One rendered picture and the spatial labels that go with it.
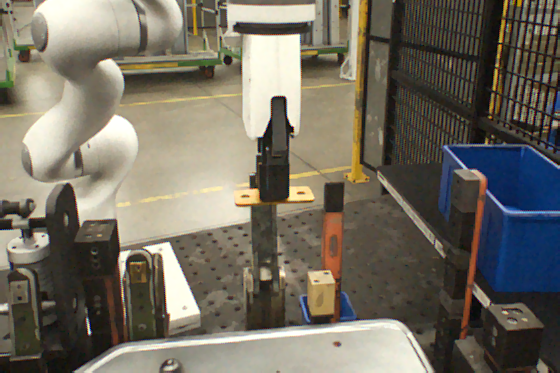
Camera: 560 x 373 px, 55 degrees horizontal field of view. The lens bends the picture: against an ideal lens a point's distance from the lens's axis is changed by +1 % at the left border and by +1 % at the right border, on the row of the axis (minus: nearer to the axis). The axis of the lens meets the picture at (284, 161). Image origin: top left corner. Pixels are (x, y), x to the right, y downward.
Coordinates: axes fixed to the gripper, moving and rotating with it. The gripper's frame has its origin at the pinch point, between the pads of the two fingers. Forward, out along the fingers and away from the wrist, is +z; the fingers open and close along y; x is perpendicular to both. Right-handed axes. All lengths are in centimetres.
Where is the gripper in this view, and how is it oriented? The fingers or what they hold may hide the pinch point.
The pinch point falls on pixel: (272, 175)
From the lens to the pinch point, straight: 56.4
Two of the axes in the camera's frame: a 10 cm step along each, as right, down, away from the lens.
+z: 0.0, 9.4, 3.4
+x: 9.9, -0.5, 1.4
